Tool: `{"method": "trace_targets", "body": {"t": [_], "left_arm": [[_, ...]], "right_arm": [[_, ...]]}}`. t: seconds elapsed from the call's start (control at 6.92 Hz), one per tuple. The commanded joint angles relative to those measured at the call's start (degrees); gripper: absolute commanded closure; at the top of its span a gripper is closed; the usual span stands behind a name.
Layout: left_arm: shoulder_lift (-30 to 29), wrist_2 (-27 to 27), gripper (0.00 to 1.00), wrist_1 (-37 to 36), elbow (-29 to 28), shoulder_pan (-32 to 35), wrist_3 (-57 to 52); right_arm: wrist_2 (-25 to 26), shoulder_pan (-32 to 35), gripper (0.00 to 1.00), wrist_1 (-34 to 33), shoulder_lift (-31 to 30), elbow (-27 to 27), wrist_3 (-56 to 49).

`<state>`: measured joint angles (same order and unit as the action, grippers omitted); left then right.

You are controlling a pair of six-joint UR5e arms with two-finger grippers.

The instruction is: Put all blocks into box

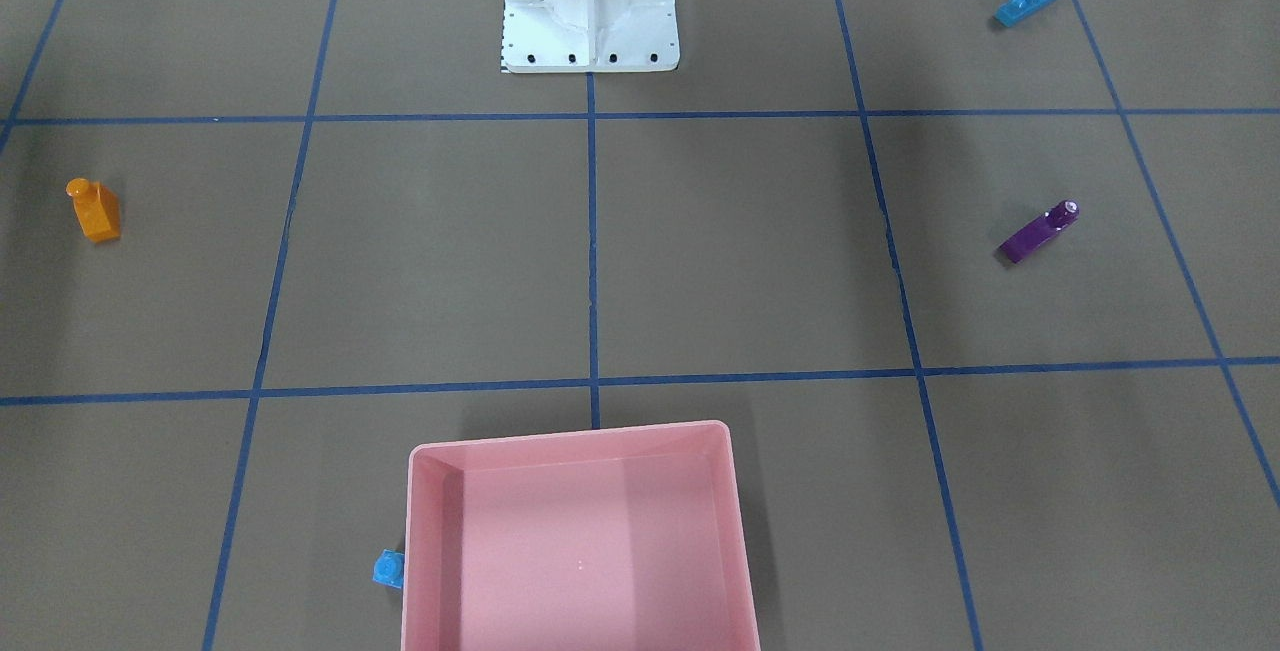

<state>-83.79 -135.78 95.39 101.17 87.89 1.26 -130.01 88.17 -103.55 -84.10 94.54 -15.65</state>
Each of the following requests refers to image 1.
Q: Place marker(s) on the small blue block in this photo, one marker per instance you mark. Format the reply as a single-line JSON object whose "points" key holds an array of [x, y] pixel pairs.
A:
{"points": [[388, 569]]}

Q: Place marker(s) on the purple block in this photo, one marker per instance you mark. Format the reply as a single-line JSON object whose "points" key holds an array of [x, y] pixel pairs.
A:
{"points": [[1037, 233]]}

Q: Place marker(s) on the orange block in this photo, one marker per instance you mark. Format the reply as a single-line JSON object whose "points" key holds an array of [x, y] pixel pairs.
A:
{"points": [[97, 210]]}

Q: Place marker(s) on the pink plastic box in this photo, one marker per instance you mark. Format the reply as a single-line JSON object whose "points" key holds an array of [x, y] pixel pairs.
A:
{"points": [[609, 539]]}

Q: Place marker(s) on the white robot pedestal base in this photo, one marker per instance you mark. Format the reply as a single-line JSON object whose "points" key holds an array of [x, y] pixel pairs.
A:
{"points": [[589, 36]]}

